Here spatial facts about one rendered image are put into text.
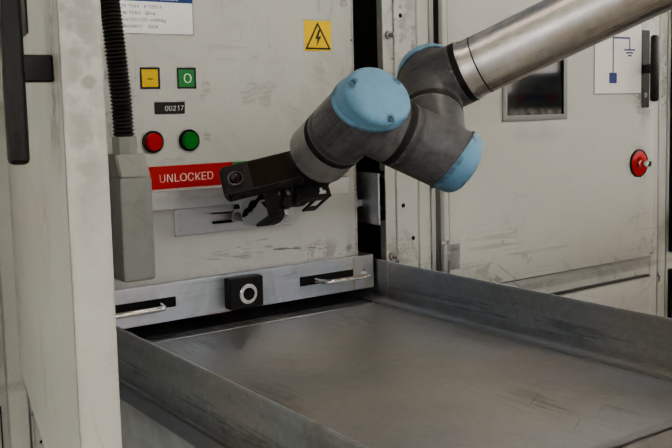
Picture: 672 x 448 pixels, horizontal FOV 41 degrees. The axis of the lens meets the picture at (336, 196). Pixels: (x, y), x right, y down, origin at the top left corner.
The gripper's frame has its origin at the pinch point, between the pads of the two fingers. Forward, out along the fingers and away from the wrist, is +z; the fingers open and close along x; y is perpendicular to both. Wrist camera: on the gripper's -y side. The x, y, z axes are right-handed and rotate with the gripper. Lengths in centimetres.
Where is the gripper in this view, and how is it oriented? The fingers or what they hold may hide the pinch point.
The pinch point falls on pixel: (243, 217)
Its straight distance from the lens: 141.0
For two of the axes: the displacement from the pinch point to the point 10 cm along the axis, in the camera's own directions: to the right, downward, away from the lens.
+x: -3.1, -8.9, 3.2
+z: -4.9, 4.4, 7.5
